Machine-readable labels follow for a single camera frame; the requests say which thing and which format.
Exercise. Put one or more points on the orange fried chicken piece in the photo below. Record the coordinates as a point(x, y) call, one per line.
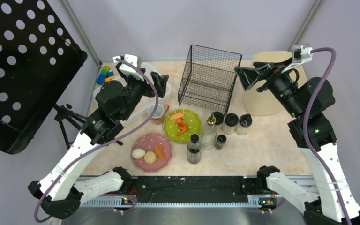
point(158, 150)

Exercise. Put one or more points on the glass shaker black lid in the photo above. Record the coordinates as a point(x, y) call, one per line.
point(245, 121)
point(230, 122)
point(219, 120)

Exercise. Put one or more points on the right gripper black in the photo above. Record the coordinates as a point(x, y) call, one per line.
point(263, 78)

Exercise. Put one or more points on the beige plastic bin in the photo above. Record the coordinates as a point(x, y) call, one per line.
point(270, 103)

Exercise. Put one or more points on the black perforated metal panel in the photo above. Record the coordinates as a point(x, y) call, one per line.
point(38, 60)

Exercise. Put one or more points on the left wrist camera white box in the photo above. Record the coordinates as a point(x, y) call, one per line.
point(125, 70)

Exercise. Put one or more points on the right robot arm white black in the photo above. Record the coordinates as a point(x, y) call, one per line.
point(313, 133)

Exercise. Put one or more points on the glass oil bottle gold spout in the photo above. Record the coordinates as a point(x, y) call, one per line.
point(209, 133)

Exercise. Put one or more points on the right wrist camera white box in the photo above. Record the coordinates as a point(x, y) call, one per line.
point(301, 54)

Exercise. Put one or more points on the white plastic basket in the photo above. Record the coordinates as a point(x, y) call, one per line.
point(141, 109)

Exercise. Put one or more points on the red shrimp toy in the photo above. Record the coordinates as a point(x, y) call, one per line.
point(180, 121)

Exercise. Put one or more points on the pink polka dot plate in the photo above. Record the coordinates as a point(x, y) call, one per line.
point(148, 142)

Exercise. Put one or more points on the colourful toy blocks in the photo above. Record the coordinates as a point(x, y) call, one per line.
point(105, 75)

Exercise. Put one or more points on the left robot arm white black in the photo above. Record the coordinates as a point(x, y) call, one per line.
point(60, 193)

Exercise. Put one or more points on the white egg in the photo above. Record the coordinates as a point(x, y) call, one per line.
point(138, 153)

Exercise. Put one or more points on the dark sauce bottle black cap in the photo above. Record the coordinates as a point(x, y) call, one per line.
point(194, 148)

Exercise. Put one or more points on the black wire basket rack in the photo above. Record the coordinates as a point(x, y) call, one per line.
point(208, 78)

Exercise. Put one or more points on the orange melon slice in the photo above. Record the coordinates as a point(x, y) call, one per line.
point(176, 116)

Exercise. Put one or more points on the pink mug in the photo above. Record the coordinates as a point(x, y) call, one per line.
point(158, 116)

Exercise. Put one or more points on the beige round bun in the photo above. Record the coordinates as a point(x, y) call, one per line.
point(150, 157)

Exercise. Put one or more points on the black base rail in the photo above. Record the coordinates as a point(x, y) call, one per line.
point(194, 189)

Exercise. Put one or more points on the black camera tripod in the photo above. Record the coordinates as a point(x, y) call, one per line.
point(64, 112)

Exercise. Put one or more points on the small pepper jar black lid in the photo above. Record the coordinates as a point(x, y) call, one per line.
point(220, 141)

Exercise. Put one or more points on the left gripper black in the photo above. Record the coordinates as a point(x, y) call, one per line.
point(150, 86)

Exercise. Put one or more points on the orange chicken wing toy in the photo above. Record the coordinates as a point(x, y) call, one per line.
point(182, 127)

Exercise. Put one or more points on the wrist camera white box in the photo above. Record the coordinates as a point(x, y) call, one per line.
point(125, 70)
point(301, 54)

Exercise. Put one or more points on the green polka dot plate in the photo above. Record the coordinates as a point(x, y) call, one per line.
point(190, 118)

